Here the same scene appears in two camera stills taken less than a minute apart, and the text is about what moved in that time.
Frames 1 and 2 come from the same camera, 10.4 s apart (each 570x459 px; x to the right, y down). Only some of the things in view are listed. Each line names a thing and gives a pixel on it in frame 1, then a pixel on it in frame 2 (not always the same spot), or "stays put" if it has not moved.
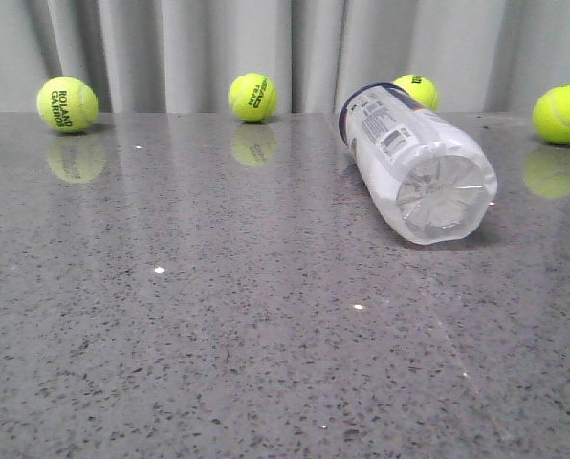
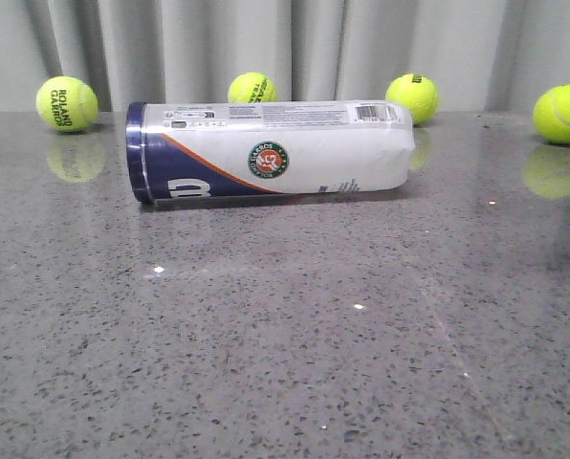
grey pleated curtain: x=183 y=55 stays put
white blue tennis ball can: x=430 y=180 → x=217 y=149
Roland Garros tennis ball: x=67 y=104 stays put
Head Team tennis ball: x=252 y=98 stays put
